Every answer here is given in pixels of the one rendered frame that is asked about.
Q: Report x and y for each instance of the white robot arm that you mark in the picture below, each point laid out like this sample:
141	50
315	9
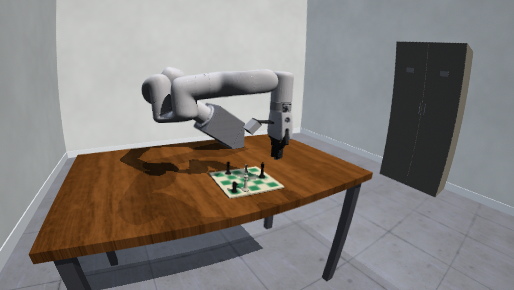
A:
187	90

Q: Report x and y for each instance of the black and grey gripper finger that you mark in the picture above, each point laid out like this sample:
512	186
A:
273	144
280	145

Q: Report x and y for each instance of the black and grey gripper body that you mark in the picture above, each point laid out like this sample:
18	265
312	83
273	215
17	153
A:
282	120

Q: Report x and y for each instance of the white chess king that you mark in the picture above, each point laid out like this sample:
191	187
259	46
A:
245	188

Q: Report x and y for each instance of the green and white chessboard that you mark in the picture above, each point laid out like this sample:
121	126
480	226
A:
255	184

